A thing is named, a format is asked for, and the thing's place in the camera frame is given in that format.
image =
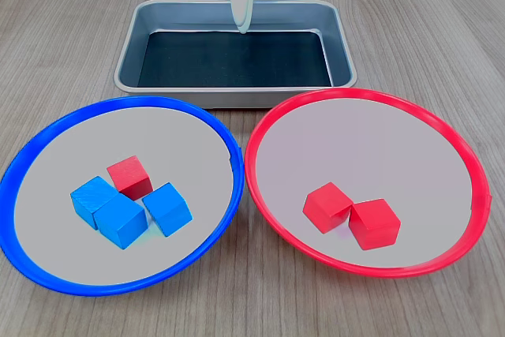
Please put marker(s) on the blue-rimmed white plate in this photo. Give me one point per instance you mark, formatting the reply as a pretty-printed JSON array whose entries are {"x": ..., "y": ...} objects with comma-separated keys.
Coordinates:
[{"x": 130, "y": 132}]

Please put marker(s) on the blue cube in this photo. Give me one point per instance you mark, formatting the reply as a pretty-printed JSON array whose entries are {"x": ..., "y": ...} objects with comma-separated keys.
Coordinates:
[
  {"x": 90, "y": 199},
  {"x": 120, "y": 222},
  {"x": 167, "y": 210}
]

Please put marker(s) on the black tray mat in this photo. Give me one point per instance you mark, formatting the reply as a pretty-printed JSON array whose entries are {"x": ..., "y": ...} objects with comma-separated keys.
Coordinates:
[{"x": 236, "y": 61}]

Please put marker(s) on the steel tray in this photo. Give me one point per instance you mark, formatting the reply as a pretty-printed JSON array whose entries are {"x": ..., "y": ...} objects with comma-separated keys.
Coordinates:
[{"x": 130, "y": 37}]

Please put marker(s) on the red-rimmed white plate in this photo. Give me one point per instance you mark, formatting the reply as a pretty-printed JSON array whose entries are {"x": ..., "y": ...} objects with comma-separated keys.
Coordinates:
[{"x": 355, "y": 143}]

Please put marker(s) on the red cube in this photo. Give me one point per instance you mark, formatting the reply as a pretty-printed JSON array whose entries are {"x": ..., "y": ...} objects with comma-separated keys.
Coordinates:
[
  {"x": 325, "y": 207},
  {"x": 375, "y": 224},
  {"x": 130, "y": 177}
]

